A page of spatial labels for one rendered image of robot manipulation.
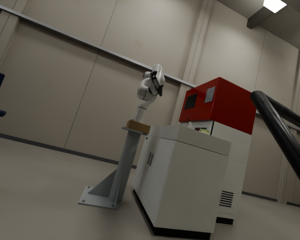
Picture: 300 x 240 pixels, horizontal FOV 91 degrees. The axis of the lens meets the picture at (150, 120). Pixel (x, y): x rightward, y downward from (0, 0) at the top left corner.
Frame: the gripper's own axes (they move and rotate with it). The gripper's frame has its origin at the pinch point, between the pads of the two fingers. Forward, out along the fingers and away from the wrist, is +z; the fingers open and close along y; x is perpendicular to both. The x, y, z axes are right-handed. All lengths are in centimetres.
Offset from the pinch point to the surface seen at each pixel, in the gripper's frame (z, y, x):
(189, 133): -51, -40, 24
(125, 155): -92, -38, -40
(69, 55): -249, 216, -85
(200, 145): -54, -55, 31
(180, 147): -50, -49, 11
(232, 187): -109, -133, 70
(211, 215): -64, -121, 15
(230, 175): -107, -117, 73
